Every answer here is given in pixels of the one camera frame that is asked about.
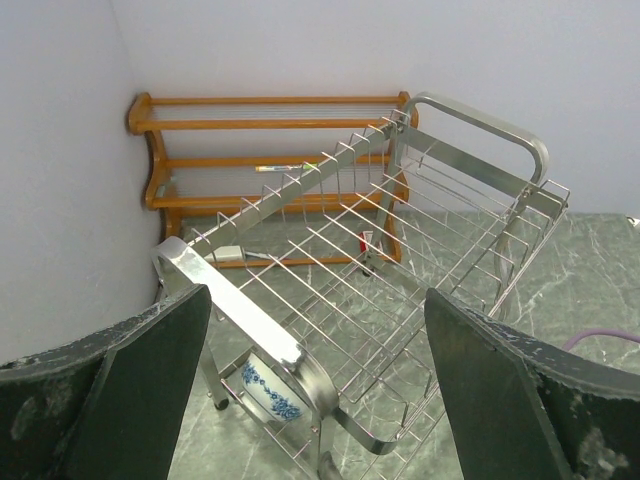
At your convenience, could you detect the wooden shelf rack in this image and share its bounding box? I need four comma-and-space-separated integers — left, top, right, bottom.
127, 91, 410, 237

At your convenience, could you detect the red white tube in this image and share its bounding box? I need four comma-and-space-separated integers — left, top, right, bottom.
359, 230, 376, 252

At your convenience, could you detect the steel wire dish rack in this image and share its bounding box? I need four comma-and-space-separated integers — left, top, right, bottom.
152, 92, 570, 479

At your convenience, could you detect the blue floral white bowl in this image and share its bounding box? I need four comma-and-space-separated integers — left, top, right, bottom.
220, 352, 310, 424

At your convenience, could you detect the marker pen on shelf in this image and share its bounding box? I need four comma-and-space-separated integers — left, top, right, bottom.
255, 162, 317, 173

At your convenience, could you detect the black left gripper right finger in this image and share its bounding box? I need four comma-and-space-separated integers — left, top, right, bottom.
424, 288, 639, 479

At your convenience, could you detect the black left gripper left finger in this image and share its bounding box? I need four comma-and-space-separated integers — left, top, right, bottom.
1, 285, 212, 479

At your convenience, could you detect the white power adapter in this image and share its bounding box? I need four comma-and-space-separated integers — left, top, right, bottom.
211, 245, 245, 263

